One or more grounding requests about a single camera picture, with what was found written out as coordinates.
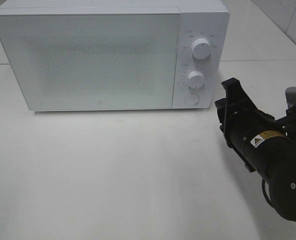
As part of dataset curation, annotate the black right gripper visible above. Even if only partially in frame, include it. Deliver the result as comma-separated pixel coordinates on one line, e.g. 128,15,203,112
214,77,276,173

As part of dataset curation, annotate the round door release button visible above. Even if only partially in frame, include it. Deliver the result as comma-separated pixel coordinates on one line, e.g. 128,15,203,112
184,93,200,106

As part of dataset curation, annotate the white microwave door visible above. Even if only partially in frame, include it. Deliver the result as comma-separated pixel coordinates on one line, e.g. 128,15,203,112
0,14,180,111

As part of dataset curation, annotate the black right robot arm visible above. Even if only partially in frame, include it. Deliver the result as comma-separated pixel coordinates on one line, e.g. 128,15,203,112
215,78,296,222

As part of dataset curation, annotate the lower white timer knob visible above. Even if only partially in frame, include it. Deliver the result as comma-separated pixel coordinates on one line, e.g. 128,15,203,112
187,70,206,89

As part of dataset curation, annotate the upper white power knob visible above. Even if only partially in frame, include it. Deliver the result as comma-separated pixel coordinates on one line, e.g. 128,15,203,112
190,36,212,60

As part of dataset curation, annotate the white microwave oven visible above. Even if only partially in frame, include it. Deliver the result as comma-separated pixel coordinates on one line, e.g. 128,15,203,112
0,0,230,111

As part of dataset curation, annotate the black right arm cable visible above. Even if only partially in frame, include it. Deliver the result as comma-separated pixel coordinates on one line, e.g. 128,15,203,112
260,178,274,205

